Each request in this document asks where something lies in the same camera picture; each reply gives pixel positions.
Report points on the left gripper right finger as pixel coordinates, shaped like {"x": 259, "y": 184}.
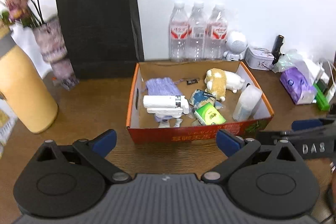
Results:
{"x": 239, "y": 153}

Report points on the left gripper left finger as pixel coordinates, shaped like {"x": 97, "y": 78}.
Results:
{"x": 94, "y": 152}

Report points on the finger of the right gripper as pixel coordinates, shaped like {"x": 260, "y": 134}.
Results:
{"x": 311, "y": 123}
{"x": 271, "y": 137}

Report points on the white translucent plastic bottle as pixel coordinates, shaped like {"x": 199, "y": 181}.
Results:
{"x": 248, "y": 99}

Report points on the blue patterned packet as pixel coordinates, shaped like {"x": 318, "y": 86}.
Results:
{"x": 200, "y": 98}

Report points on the yellow white plush toy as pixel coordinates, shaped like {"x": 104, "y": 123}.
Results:
{"x": 217, "y": 81}

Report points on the white device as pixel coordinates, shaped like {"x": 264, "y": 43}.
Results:
{"x": 161, "y": 106}

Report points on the small black sachet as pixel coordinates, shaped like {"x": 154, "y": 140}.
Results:
{"x": 192, "y": 81}

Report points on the red cardboard box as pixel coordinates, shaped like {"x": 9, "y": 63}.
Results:
{"x": 189, "y": 77}

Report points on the purple knitted cloth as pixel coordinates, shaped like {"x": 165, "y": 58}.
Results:
{"x": 162, "y": 87}

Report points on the person right hand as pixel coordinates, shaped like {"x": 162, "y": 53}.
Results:
{"x": 333, "y": 173}

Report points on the purple tissue pack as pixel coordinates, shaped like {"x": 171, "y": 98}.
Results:
{"x": 295, "y": 83}

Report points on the green plastic box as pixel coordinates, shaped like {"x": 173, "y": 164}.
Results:
{"x": 323, "y": 100}

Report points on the white plastic bag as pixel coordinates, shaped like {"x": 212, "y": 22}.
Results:
{"x": 292, "y": 59}

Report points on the white tin box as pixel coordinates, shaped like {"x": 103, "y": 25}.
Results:
{"x": 259, "y": 58}

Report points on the black clip tool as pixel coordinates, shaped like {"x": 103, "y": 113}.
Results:
{"x": 276, "y": 48}

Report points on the white round speaker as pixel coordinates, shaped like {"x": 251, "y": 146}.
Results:
{"x": 236, "y": 45}

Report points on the yellow thermos jug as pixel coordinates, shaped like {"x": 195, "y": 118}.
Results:
{"x": 22, "y": 87}

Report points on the right water bottle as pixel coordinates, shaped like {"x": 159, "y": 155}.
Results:
{"x": 216, "y": 33}

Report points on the water bottle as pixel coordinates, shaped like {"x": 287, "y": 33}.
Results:
{"x": 216, "y": 33}
{"x": 197, "y": 25}
{"x": 178, "y": 32}

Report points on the pink textured flower vase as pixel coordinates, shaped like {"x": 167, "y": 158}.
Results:
{"x": 50, "y": 40}

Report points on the middle water bottle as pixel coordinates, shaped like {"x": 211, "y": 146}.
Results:
{"x": 197, "y": 25}

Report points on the black paper gift bag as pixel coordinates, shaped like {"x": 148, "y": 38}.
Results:
{"x": 103, "y": 37}

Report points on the left water bottle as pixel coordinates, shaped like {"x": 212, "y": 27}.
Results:
{"x": 178, "y": 32}

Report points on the white charger with cable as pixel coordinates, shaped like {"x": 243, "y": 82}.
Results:
{"x": 329, "y": 78}

